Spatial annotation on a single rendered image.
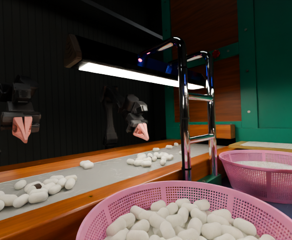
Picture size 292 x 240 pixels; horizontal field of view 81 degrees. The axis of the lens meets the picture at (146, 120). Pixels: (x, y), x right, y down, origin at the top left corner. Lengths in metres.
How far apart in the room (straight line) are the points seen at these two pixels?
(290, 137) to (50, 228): 0.88
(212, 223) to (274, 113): 0.72
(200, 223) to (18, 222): 0.26
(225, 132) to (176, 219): 0.68
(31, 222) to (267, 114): 0.91
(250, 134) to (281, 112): 0.16
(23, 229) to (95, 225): 0.09
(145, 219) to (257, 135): 0.75
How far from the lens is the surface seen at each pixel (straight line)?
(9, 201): 0.45
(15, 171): 0.66
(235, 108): 1.00
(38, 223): 0.31
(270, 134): 0.95
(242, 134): 0.98
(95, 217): 0.30
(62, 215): 0.31
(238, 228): 0.33
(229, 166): 0.58
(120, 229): 0.31
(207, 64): 0.60
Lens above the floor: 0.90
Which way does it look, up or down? level
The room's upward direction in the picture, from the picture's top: 2 degrees counter-clockwise
